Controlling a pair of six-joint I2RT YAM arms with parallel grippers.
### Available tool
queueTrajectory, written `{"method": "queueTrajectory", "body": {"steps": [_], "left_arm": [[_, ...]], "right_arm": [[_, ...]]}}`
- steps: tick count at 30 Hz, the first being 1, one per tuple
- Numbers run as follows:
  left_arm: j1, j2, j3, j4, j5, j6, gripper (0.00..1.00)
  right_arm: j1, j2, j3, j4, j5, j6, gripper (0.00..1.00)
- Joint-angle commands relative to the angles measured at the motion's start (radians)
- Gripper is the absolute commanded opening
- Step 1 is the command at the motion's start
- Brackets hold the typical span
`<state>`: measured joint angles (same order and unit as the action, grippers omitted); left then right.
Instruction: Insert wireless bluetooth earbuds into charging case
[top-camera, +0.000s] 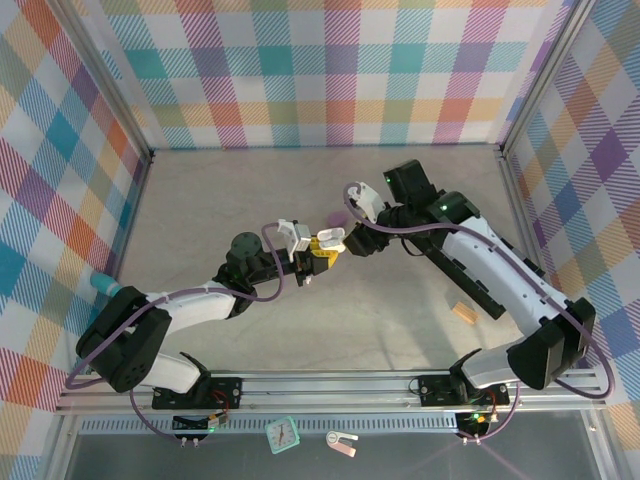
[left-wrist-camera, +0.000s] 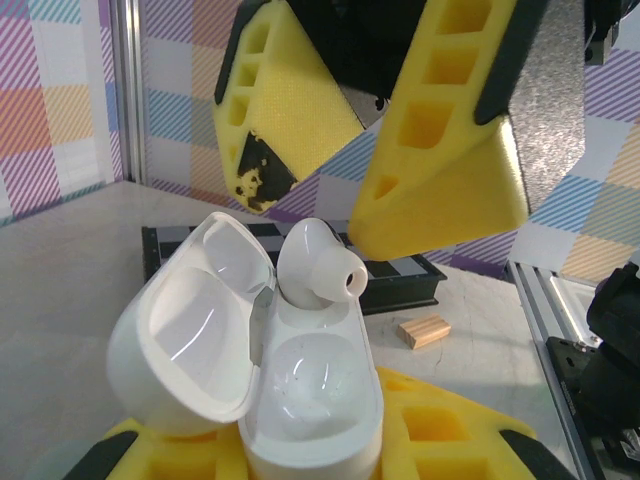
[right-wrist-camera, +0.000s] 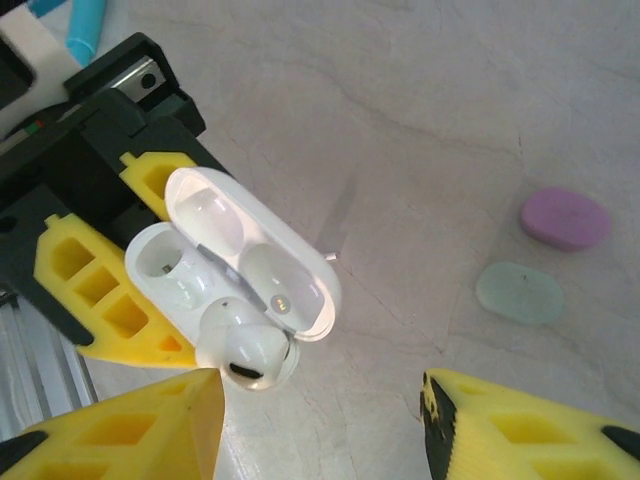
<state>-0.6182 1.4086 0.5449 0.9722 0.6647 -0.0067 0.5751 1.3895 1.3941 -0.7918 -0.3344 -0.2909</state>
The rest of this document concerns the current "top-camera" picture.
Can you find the purple earbud case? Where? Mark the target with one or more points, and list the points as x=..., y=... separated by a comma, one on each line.
x=336, y=219

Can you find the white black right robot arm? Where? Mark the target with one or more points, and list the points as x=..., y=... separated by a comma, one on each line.
x=500, y=280

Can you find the aluminium mounting rail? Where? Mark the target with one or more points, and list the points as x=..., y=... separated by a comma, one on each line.
x=325, y=390

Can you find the aluminium frame post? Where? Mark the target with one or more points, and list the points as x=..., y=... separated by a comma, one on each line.
x=117, y=95
x=544, y=75

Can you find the mint green alarm clock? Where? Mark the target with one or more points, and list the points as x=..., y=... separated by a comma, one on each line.
x=282, y=435

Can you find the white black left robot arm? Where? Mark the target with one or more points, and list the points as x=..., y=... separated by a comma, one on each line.
x=200, y=305

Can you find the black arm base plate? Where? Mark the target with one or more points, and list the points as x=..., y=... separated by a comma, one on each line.
x=225, y=392
x=435, y=390

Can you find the pink white hand tool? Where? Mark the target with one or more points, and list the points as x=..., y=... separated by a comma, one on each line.
x=340, y=442

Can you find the white earbud case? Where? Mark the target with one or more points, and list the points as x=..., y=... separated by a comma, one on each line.
x=331, y=233

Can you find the aluminium frame side rail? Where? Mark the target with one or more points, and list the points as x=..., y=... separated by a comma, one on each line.
x=515, y=200
x=137, y=200

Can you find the white earbud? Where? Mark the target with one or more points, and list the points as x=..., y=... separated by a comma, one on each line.
x=307, y=281

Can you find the small controller board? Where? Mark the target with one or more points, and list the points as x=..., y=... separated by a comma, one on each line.
x=475, y=419
x=210, y=422

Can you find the black white checkerboard panel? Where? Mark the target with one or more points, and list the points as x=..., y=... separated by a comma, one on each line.
x=470, y=285

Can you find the wooden block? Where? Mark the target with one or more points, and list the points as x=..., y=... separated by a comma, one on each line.
x=465, y=314

